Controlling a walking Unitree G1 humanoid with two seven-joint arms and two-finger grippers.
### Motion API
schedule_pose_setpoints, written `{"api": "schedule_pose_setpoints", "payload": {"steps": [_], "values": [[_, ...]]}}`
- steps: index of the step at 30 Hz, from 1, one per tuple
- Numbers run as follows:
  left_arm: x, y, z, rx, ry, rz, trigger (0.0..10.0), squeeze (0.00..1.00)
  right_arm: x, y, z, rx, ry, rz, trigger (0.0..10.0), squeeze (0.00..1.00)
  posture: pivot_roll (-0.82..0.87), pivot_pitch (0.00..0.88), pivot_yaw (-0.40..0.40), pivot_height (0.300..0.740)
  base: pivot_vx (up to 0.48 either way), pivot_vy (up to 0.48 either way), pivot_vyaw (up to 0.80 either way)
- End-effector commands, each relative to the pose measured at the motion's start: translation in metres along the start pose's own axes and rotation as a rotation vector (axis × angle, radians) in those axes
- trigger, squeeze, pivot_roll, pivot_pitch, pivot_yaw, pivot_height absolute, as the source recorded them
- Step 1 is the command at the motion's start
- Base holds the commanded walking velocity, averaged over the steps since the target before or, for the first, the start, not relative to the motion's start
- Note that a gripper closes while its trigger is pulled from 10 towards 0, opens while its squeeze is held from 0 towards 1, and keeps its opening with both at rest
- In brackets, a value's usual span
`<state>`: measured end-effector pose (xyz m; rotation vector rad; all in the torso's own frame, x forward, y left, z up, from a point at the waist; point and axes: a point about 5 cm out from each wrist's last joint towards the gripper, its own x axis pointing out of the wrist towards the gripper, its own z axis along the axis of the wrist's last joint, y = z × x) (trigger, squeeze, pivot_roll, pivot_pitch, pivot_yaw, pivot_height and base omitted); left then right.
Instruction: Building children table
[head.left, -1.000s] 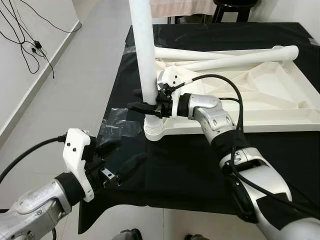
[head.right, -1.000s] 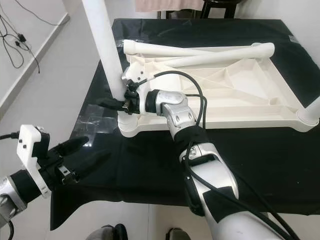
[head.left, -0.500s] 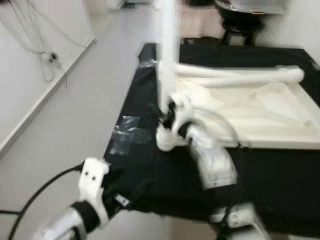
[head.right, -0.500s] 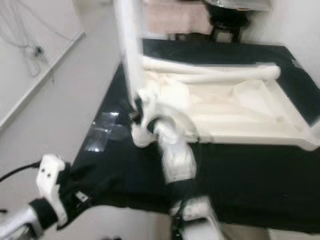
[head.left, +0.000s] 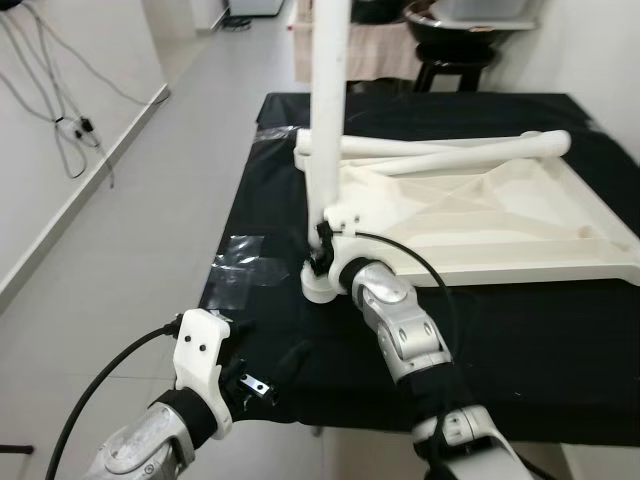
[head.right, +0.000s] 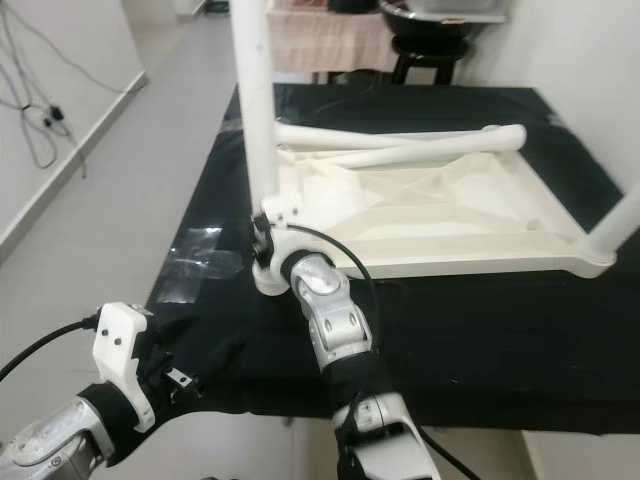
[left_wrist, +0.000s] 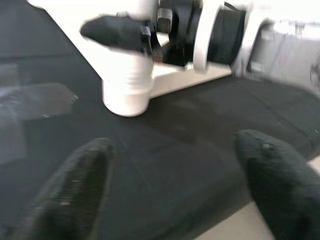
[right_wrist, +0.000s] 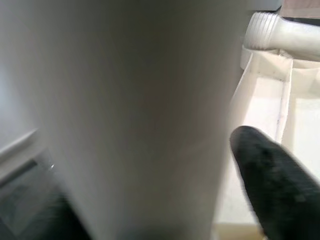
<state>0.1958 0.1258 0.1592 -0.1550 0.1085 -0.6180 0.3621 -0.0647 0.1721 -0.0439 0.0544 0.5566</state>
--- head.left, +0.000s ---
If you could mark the white chest freezer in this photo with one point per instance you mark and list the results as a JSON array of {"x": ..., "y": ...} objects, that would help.
[{"x": 255, "y": 8}]

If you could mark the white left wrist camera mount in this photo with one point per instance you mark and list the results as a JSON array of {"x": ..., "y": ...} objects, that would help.
[{"x": 200, "y": 345}]

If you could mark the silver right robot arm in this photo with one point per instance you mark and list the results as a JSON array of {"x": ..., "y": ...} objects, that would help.
[{"x": 400, "y": 320}]

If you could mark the black bowl with steel rim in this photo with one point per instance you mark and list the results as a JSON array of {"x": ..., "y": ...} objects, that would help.
[{"x": 460, "y": 30}]

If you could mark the black table cloth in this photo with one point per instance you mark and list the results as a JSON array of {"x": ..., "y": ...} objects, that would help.
[{"x": 540, "y": 340}]

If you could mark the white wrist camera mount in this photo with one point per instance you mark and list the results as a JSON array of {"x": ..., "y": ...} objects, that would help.
[
  {"x": 200, "y": 345},
  {"x": 345, "y": 216}
]

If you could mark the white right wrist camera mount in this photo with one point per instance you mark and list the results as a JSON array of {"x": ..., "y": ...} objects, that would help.
[{"x": 345, "y": 216}]

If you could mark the clear plastic wrap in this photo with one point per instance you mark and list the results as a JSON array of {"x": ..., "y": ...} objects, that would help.
[{"x": 240, "y": 275}]

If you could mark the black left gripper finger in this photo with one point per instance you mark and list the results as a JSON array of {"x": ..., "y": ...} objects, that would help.
[{"x": 294, "y": 360}]

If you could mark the black round stool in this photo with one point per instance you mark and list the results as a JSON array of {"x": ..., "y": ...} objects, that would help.
[{"x": 452, "y": 60}]

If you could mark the white plastic table top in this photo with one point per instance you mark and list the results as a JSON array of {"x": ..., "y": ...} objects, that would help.
[{"x": 480, "y": 215}]

